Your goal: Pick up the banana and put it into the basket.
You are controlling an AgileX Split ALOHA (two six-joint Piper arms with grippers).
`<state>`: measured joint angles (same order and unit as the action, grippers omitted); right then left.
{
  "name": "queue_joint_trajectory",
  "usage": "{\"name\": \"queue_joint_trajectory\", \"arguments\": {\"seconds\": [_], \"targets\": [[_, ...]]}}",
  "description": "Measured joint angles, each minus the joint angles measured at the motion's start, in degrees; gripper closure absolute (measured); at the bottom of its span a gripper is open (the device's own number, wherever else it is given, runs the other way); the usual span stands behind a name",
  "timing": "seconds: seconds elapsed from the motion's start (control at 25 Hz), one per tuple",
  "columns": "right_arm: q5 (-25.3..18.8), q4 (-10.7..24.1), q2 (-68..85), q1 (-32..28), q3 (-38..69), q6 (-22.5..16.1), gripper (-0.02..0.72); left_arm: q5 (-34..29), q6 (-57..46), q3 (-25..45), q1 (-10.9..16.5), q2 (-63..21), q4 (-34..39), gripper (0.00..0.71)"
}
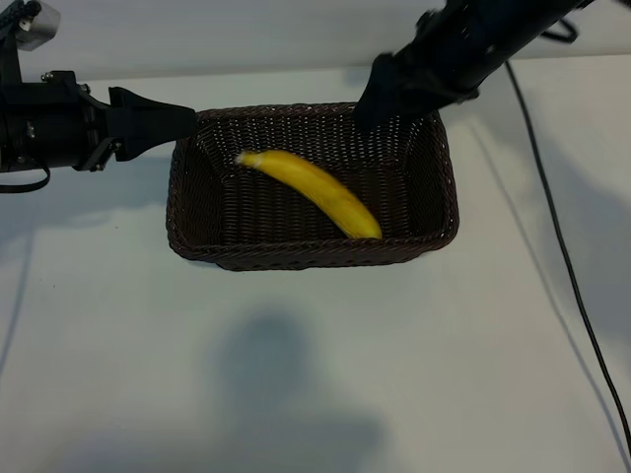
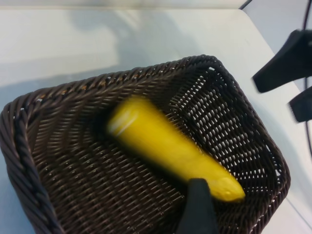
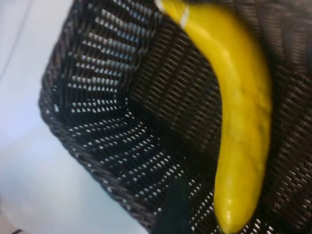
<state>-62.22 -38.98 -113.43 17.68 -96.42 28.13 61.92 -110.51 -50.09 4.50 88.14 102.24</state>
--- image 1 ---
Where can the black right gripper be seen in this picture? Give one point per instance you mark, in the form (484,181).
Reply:
(443,64)

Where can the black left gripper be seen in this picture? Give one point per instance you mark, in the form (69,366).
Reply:
(54,125)

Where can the yellow banana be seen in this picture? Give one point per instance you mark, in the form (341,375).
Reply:
(315,189)

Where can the dark brown woven basket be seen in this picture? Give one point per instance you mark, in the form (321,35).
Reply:
(276,212)

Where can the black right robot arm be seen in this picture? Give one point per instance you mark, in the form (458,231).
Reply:
(532,20)

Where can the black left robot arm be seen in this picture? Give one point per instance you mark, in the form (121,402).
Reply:
(4,130)

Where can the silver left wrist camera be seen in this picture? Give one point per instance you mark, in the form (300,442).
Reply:
(38,24)

